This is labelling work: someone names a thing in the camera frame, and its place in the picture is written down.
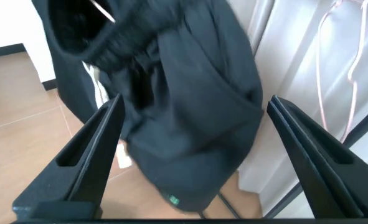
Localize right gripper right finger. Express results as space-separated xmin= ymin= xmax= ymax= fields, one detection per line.
xmin=266 ymin=95 xmax=368 ymax=218

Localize black shorts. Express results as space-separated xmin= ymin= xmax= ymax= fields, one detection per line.
xmin=31 ymin=0 xmax=264 ymax=214

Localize pink clothes hanger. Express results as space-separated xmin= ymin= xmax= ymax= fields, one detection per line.
xmin=88 ymin=0 xmax=116 ymax=24
xmin=315 ymin=0 xmax=368 ymax=144

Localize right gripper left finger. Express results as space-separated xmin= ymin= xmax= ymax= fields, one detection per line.
xmin=12 ymin=93 xmax=126 ymax=219

